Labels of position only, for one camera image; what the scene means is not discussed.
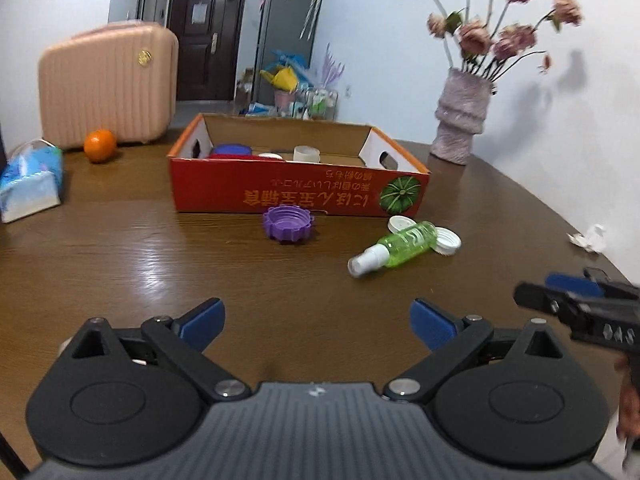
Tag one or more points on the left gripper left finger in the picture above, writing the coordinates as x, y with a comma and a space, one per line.
160, 361

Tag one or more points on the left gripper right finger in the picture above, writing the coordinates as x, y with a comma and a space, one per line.
471, 360

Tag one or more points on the white round lid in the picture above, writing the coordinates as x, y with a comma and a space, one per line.
447, 242

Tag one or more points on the green spray bottle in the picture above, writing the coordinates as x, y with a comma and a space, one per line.
394, 249

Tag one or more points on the white bottle cap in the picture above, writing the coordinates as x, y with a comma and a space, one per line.
399, 223

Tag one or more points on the purple plastic lid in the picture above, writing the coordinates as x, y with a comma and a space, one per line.
287, 223

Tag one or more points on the person's right hand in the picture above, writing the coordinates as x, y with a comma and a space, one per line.
628, 426

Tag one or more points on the crumpled white paper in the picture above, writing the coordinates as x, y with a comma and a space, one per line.
592, 241

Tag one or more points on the blue round lid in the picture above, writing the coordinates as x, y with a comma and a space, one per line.
231, 150

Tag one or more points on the red orange cardboard box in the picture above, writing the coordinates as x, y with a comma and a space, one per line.
362, 172

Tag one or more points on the orange fruit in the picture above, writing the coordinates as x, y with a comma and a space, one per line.
100, 146

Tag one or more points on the pink textured vase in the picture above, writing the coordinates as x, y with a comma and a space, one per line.
461, 114

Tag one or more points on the blue tissue pack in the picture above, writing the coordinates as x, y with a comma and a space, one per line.
32, 181

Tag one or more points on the metal storage cart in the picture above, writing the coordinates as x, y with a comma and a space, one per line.
315, 104

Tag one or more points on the pink suitcase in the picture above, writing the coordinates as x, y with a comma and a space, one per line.
121, 77

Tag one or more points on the yellow watering can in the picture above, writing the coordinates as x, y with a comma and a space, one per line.
284, 79

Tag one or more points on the dried pink roses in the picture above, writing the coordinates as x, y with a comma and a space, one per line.
486, 46

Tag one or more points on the dark brown door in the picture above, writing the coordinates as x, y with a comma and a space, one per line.
209, 34

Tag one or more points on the grey refrigerator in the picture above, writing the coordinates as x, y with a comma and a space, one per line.
286, 27

